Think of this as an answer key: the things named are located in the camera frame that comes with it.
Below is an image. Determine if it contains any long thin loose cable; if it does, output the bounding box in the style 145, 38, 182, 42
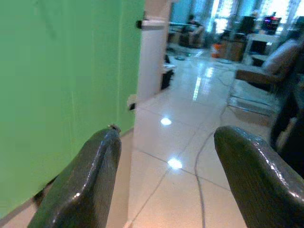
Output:
194, 104, 230, 228

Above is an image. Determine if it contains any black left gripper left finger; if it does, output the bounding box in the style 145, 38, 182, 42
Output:
28, 128, 122, 228

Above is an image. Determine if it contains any orange object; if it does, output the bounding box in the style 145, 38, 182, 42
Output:
211, 43, 223, 59

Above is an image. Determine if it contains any seated person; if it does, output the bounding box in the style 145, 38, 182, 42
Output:
186, 14, 205, 47

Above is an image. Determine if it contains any green board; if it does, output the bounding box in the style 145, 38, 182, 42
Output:
0, 0, 146, 219

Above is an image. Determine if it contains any white shelf unit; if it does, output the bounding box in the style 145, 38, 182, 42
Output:
244, 33, 287, 66

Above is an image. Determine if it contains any black monitor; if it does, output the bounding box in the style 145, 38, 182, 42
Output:
239, 16, 257, 34

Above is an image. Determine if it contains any black box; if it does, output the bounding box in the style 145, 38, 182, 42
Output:
161, 70, 175, 91

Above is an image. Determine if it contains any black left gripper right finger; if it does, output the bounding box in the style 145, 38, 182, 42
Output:
214, 126, 304, 228

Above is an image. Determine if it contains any brown armchair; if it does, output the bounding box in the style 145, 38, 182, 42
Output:
235, 38, 304, 95

